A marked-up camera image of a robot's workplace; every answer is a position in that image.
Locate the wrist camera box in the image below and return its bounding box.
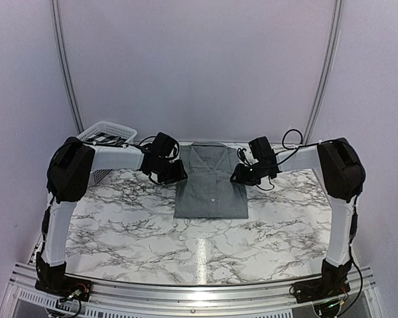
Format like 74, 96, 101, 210
149, 132, 179, 160
237, 136, 276, 166

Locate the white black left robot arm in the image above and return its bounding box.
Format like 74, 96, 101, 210
36, 132, 187, 295

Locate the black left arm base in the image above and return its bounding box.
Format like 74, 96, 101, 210
35, 258, 93, 301

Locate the aluminium corner post right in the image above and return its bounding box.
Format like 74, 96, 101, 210
304, 0, 344, 144

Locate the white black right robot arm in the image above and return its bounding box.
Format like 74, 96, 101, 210
230, 137, 365, 297

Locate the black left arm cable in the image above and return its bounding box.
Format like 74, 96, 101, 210
44, 134, 180, 206

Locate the white plastic laundry basket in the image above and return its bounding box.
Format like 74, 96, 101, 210
76, 121, 144, 187

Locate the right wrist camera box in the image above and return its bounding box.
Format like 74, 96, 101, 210
237, 136, 276, 166

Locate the grey long sleeve shirt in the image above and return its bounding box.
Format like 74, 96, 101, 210
174, 142, 249, 219

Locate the aluminium corner post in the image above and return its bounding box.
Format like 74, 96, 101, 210
304, 0, 344, 144
50, 0, 84, 133

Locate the black white plaid shirt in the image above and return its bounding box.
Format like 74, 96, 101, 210
92, 132, 126, 145

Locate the aluminium front rail frame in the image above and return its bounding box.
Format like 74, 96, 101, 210
0, 263, 386, 317

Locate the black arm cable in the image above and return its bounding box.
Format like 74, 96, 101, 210
255, 129, 365, 206
44, 134, 180, 206

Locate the aluminium corner post left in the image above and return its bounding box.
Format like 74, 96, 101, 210
50, 0, 84, 133

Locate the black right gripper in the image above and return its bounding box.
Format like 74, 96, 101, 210
230, 162, 269, 186

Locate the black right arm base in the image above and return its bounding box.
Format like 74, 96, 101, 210
289, 260, 352, 303

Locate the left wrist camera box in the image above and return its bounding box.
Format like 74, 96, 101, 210
149, 132, 179, 160

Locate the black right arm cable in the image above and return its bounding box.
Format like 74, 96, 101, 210
255, 129, 365, 206

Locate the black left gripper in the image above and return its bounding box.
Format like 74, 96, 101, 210
151, 157, 187, 184

